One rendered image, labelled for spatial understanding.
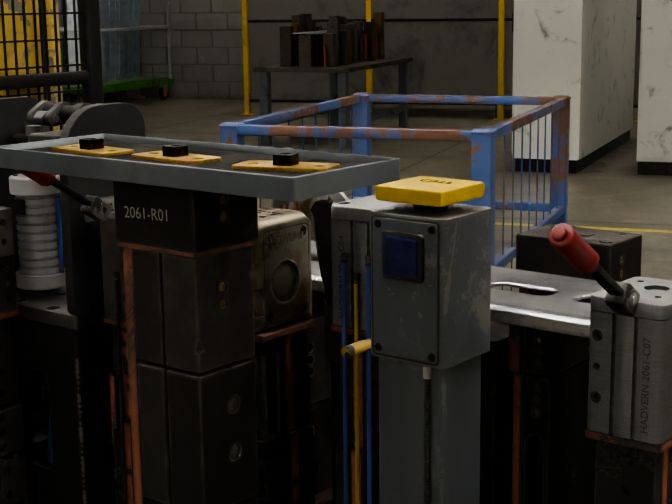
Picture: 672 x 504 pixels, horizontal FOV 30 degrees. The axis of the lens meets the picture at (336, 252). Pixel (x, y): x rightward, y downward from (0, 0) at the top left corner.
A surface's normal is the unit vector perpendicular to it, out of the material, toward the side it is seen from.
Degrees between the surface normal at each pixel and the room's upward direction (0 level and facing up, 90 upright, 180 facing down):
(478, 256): 90
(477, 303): 90
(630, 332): 90
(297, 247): 90
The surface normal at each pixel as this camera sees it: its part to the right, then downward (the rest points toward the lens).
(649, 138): -0.32, 0.19
